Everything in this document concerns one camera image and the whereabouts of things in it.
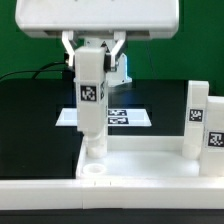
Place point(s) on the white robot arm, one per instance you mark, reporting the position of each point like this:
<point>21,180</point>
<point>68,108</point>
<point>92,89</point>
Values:
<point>117,20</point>

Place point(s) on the white desk top tray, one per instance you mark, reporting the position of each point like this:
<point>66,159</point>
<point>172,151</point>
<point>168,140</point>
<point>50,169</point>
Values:
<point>156,158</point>

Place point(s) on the white front guide rail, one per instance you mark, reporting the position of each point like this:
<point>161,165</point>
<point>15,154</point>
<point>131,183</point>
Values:
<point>171,193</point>

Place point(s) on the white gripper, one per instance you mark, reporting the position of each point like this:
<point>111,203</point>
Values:
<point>136,19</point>

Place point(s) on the fiducial marker sheet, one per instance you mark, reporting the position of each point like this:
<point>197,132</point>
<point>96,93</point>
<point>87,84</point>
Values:
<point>116,118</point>

